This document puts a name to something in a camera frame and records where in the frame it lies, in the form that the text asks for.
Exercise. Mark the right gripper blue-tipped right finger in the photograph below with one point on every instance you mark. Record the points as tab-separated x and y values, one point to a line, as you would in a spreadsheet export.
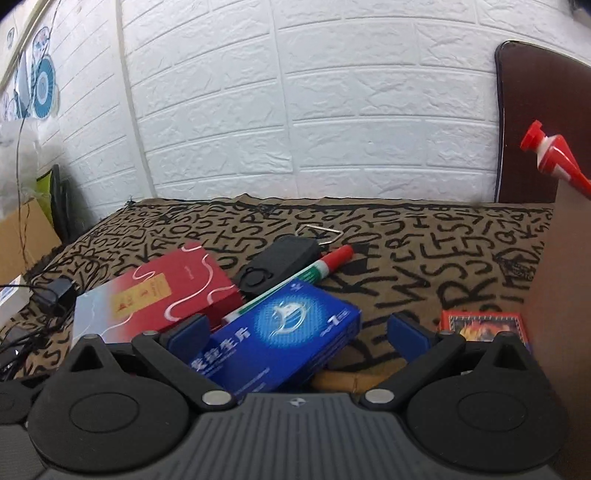
427	354

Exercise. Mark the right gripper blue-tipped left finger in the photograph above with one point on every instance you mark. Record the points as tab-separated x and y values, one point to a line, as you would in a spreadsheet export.
166	355

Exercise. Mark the blue medicine box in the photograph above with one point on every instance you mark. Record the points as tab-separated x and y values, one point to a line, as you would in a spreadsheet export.
279	344

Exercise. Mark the colourful card box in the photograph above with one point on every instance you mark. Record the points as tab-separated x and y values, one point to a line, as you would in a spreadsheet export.
483	326

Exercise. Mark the red gradient gift box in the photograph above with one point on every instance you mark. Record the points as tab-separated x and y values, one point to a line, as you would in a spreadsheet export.
156	296

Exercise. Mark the tan slim box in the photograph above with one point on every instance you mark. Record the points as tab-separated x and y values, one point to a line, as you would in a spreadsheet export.
349	382

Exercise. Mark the letter patterned brown cloth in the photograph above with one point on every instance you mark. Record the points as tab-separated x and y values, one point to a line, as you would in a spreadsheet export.
412	257

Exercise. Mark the black power adapter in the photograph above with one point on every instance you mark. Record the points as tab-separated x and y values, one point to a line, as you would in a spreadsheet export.
57	298

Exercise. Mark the red green marker pen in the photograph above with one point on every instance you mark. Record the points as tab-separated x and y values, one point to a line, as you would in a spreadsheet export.
316	272

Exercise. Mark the cardboard storage box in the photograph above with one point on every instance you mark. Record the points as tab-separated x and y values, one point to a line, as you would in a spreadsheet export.
557	316

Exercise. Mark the black car key pouch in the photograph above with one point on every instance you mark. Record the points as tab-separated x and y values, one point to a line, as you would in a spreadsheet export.
279	261

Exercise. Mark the white power strip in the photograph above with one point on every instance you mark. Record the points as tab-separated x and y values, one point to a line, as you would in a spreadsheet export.
14	297

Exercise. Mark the left cardboard box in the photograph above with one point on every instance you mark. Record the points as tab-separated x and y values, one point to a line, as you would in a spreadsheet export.
25	237

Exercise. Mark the red nozzle bottle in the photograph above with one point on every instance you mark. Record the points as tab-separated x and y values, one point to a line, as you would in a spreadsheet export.
555	159

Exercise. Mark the blue round wall fan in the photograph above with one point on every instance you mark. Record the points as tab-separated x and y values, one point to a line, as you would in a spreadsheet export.
43	88

